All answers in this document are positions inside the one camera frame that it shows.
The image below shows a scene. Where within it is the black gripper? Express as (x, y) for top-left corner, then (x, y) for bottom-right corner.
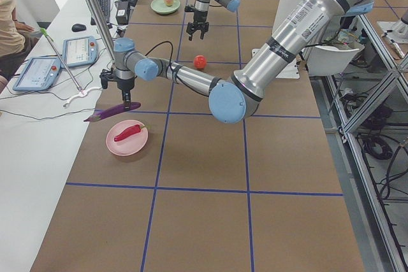
(186, 9), (209, 41)
(117, 78), (135, 109)

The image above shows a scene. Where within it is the pink plate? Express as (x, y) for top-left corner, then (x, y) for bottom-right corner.
(105, 120), (149, 156)

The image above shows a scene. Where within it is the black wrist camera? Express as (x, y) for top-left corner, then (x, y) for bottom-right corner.
(184, 5), (196, 13)
(99, 68), (116, 89)

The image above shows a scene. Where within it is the metal grabber stick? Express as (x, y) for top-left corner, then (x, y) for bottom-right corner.
(40, 27), (102, 108)

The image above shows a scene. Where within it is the red yellow apple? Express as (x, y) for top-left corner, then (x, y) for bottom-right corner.
(193, 55), (207, 70)

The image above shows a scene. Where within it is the black computer mouse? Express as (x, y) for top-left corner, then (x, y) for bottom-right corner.
(71, 24), (87, 32)

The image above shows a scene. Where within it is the yellow pink peach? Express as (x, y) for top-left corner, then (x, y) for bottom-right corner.
(163, 0), (174, 7)

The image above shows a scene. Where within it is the red chili pepper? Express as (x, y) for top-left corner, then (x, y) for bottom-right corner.
(113, 124), (148, 142)

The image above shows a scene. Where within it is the light green plate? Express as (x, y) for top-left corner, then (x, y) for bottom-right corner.
(150, 0), (180, 15)

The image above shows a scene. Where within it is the purple eggplant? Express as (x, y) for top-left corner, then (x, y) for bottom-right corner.
(84, 102), (141, 122)

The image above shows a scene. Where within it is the seated person beige shirt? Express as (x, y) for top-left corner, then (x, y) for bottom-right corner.
(1, 0), (39, 91)

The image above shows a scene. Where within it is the near teach pendant tablet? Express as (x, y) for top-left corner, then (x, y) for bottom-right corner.
(13, 57), (61, 91)

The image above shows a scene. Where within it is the white plastic chair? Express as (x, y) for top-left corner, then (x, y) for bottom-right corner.
(307, 41), (365, 76)

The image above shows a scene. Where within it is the far teach pendant tablet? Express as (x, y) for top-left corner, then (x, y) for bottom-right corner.
(62, 36), (98, 68)

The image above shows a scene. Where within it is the black keyboard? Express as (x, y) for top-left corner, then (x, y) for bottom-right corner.
(97, 0), (111, 24)

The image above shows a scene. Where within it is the black box with label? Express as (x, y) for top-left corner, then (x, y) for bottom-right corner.
(115, 1), (129, 25)

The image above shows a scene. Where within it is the black camera cable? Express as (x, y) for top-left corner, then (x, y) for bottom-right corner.
(145, 41), (179, 85)

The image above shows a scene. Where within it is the teach pendant tablet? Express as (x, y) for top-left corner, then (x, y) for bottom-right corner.
(13, 57), (61, 91)
(62, 36), (98, 68)

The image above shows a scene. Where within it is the aluminium frame post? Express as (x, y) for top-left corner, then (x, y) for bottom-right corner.
(85, 0), (115, 64)

